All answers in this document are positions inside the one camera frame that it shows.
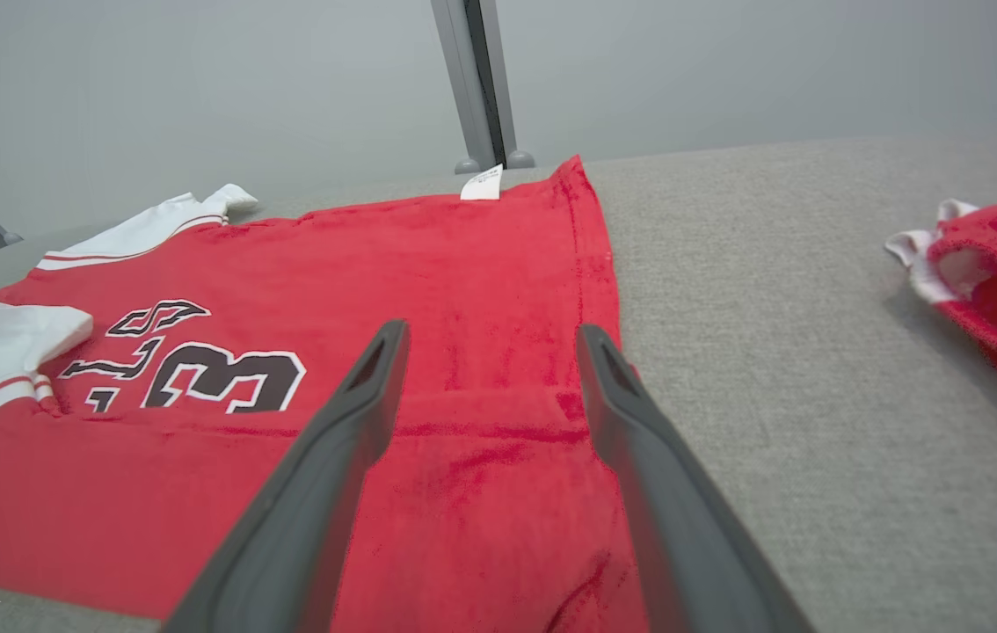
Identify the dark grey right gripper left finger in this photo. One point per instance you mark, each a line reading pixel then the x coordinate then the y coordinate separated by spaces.
pixel 305 510

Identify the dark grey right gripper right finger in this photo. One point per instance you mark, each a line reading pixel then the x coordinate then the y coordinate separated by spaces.
pixel 674 527

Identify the red jersey with white sleeves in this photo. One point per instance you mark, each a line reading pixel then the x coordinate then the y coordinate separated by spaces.
pixel 463 290

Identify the grey partition post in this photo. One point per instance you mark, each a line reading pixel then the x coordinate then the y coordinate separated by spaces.
pixel 463 88

